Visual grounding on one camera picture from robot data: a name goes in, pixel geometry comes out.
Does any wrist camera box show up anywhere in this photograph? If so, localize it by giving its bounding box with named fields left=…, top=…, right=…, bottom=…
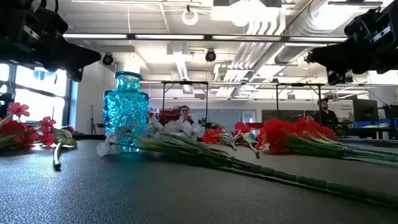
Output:
left=63, top=65, right=85, bottom=83
left=326, top=68, right=346, bottom=86

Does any dense red carnation bunch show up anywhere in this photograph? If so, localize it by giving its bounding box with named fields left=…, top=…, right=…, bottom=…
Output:
left=256, top=116, right=398, bottom=163

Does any black tripod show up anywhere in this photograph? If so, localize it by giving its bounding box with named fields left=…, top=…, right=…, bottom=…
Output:
left=89, top=104, right=98, bottom=135

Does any blue textured glass vase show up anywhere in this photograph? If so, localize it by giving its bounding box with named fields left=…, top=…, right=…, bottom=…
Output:
left=103, top=71, right=150, bottom=153

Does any red blossom bunch with leaf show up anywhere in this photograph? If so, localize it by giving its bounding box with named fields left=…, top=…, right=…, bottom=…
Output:
left=0, top=101, right=78, bottom=172
left=231, top=121, right=261, bottom=159

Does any black metal frame stand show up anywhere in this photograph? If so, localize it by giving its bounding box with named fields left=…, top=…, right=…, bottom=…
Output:
left=160, top=80, right=210, bottom=123
left=275, top=82, right=323, bottom=122

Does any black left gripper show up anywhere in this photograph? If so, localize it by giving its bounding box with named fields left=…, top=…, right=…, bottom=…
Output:
left=0, top=0, right=102, bottom=74

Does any white coiled cable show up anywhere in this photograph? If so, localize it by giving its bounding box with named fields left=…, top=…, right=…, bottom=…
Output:
left=181, top=8, right=200, bottom=27

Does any person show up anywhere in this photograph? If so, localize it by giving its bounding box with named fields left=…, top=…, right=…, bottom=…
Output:
left=313, top=98, right=339, bottom=129
left=178, top=105, right=194, bottom=124

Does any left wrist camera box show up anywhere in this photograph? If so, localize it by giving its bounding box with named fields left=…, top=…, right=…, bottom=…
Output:
left=63, top=65, right=85, bottom=83

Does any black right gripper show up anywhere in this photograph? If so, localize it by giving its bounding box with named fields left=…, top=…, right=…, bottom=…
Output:
left=306, top=0, right=398, bottom=75

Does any blue storage bin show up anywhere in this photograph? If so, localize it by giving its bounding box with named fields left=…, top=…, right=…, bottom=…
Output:
left=353, top=119, right=398, bottom=129

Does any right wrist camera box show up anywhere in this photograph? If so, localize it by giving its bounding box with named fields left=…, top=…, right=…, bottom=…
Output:
left=326, top=68, right=346, bottom=86

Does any white artificial flower bunch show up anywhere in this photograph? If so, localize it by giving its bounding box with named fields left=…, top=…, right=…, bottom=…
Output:
left=96, top=114, right=398, bottom=208

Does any silver ventilation duct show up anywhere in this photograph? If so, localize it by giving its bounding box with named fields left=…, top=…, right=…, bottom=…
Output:
left=275, top=0, right=352, bottom=65

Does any black computer monitor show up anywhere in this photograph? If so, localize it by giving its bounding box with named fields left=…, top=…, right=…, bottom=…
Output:
left=352, top=98, right=379, bottom=123

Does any black overhead light bar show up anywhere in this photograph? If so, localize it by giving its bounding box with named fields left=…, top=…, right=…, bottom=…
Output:
left=62, top=32, right=349, bottom=44

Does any red storage crate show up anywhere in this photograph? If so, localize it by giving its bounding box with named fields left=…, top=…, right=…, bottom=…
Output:
left=150, top=108, right=181, bottom=124

